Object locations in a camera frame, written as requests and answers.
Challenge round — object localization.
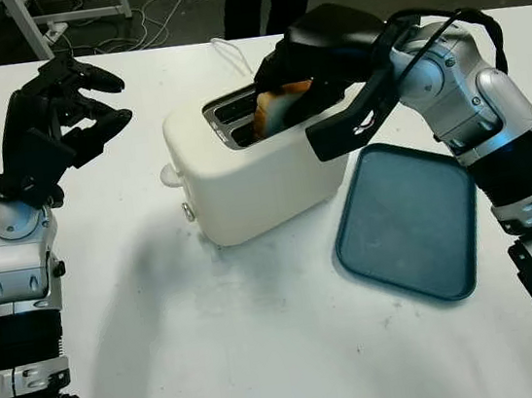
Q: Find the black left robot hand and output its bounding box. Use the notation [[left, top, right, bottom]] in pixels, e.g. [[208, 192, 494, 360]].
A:
[[0, 48, 142, 199]]

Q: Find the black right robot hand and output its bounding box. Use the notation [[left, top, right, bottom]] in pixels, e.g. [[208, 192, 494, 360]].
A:
[[243, 0, 401, 133]]

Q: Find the toast slice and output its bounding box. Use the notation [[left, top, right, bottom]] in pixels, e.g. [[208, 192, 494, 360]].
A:
[[246, 78, 321, 141]]

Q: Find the white plastic container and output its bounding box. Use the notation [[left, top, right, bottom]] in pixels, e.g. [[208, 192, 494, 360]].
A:
[[148, 68, 383, 256]]

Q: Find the dark blue plastic tray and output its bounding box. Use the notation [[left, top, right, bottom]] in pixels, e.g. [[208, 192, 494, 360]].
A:
[[321, 130, 492, 316]]

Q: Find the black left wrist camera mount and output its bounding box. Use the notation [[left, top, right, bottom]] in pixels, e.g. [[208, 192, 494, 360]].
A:
[[16, 120, 85, 205]]

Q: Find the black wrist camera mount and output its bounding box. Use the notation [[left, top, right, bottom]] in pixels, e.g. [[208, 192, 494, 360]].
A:
[[297, 61, 410, 164], [16, 120, 85, 205]]

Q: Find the white toaster power cord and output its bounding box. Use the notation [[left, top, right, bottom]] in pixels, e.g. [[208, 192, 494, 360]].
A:
[[209, 32, 256, 82]]

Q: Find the white metal frame table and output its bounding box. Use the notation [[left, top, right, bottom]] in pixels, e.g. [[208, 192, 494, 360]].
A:
[[2, 0, 137, 65]]

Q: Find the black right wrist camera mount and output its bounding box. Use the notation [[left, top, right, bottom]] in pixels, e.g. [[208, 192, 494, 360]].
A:
[[297, 61, 410, 164]]

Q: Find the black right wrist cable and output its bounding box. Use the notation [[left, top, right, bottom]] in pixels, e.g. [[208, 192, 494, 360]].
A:
[[359, 0, 513, 112]]

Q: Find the white floor cable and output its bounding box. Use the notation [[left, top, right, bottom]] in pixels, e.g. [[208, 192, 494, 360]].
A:
[[57, 0, 226, 59]]

